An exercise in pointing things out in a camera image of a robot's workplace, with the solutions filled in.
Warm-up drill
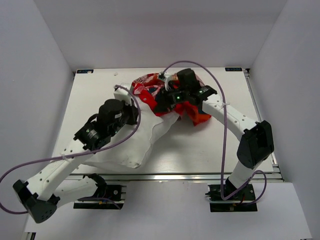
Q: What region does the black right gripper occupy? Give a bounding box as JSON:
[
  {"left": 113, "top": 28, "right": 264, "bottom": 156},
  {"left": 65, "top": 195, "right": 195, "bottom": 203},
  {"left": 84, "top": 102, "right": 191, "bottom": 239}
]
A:
[{"left": 153, "top": 85, "right": 189, "bottom": 114}]

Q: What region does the red patterned pillowcase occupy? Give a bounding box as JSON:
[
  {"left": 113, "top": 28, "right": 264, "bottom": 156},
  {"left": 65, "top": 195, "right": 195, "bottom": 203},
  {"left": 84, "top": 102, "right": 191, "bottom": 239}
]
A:
[{"left": 131, "top": 73, "right": 211, "bottom": 126}]

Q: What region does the white pillow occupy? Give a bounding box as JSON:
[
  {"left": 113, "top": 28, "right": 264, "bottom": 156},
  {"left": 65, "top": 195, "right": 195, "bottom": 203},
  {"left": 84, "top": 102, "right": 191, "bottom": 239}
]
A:
[{"left": 83, "top": 96, "right": 179, "bottom": 172}]

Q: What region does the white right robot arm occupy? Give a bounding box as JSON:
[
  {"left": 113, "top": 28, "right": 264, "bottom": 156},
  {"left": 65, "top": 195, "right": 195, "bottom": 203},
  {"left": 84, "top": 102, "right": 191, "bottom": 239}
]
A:
[{"left": 154, "top": 68, "right": 275, "bottom": 200}]

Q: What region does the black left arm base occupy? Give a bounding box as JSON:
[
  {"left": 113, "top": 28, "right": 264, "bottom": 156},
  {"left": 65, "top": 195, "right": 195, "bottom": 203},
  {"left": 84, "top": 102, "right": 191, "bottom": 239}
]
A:
[{"left": 73, "top": 184, "right": 127, "bottom": 210}]

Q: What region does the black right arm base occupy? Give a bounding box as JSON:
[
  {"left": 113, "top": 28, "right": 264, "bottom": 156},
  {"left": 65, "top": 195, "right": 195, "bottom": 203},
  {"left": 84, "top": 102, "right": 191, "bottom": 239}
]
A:
[{"left": 205, "top": 184, "right": 258, "bottom": 213}]

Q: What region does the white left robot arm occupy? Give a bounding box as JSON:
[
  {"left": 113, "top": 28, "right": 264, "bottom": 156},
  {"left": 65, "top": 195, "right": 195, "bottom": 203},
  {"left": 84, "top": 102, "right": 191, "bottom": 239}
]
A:
[{"left": 13, "top": 98, "right": 141, "bottom": 224}]

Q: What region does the blue left table label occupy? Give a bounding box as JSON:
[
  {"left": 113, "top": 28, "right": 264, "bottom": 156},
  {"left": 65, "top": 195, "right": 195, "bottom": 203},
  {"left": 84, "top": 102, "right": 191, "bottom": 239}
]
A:
[{"left": 76, "top": 69, "right": 94, "bottom": 74}]

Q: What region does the blue table label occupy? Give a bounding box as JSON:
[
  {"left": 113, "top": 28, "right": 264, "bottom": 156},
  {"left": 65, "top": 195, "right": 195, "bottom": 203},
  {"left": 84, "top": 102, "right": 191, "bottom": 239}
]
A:
[
  {"left": 76, "top": 69, "right": 94, "bottom": 74},
  {"left": 224, "top": 67, "right": 243, "bottom": 72}
]

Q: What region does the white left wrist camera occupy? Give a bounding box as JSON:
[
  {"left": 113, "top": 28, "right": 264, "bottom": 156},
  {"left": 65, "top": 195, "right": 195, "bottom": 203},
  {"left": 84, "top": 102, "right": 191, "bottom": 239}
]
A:
[{"left": 113, "top": 83, "right": 132, "bottom": 106}]

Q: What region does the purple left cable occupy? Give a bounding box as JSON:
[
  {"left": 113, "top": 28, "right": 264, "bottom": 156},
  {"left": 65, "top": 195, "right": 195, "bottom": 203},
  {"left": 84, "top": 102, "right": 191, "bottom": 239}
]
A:
[{"left": 0, "top": 85, "right": 141, "bottom": 215}]

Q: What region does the aluminium table edge rail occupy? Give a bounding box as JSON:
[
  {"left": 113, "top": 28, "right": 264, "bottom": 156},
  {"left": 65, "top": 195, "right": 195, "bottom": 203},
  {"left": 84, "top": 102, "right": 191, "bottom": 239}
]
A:
[{"left": 66, "top": 172, "right": 283, "bottom": 182}]

